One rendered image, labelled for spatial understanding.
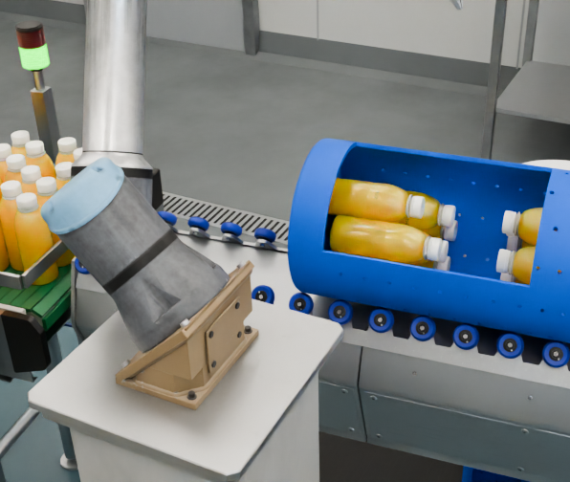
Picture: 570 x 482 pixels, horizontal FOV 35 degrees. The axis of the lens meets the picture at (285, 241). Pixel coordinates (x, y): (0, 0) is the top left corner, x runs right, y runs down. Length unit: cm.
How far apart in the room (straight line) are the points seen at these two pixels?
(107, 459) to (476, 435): 74
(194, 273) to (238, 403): 17
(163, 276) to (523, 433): 79
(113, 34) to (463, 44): 382
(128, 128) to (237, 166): 294
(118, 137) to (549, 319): 73
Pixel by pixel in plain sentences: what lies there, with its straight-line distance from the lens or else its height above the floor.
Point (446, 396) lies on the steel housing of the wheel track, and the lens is 164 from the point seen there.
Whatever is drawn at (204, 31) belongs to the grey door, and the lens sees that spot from 565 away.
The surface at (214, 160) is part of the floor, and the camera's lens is 430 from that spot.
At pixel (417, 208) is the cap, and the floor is 115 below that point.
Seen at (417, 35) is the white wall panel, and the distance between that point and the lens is 509.
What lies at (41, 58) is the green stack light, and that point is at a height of 118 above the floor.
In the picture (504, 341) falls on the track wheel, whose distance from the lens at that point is 158.
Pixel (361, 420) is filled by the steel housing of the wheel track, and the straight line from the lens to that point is 180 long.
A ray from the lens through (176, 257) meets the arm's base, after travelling 115.
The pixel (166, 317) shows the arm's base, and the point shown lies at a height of 127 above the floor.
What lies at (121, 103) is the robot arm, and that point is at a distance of 130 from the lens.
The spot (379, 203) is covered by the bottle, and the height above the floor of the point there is 116.
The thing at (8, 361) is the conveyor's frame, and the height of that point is 77.
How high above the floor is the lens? 194
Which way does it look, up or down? 32 degrees down
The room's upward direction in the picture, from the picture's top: 2 degrees counter-clockwise
